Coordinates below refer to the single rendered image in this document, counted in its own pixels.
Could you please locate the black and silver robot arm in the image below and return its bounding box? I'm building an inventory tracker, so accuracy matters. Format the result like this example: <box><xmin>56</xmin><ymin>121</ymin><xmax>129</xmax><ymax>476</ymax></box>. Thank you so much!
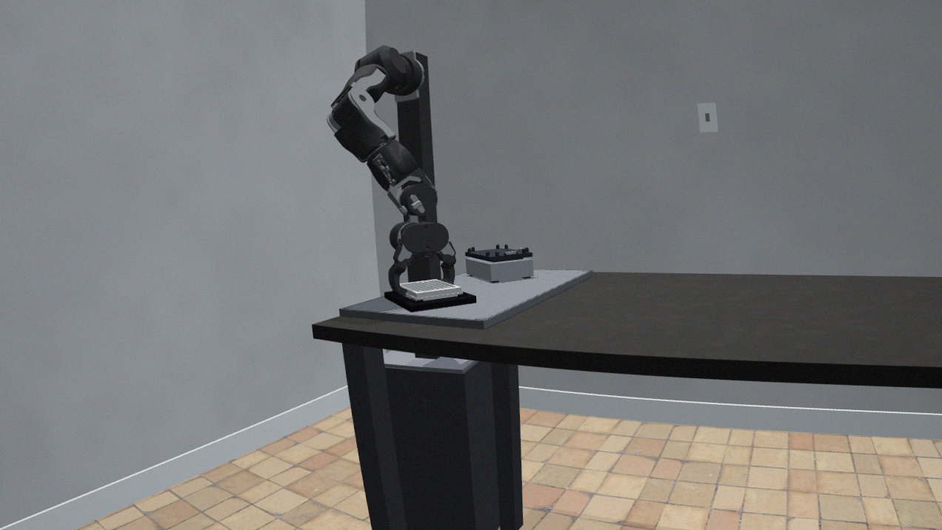
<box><xmin>327</xmin><ymin>45</ymin><xmax>438</xmax><ymax>216</ymax></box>

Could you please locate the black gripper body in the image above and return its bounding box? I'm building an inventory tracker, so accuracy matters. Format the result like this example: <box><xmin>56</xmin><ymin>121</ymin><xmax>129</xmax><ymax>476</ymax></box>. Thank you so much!
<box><xmin>390</xmin><ymin>215</ymin><xmax>449</xmax><ymax>258</ymax></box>

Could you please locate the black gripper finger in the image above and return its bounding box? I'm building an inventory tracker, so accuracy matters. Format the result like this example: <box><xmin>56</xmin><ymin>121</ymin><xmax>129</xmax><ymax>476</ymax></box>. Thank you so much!
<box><xmin>388</xmin><ymin>245</ymin><xmax>414</xmax><ymax>296</ymax></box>
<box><xmin>435</xmin><ymin>241</ymin><xmax>456</xmax><ymax>285</ymax></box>

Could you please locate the black rectangular frame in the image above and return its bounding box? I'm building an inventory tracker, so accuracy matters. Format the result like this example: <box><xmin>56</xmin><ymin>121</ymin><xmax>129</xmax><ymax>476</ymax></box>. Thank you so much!
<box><xmin>384</xmin><ymin>291</ymin><xmax>476</xmax><ymax>312</ymax></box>

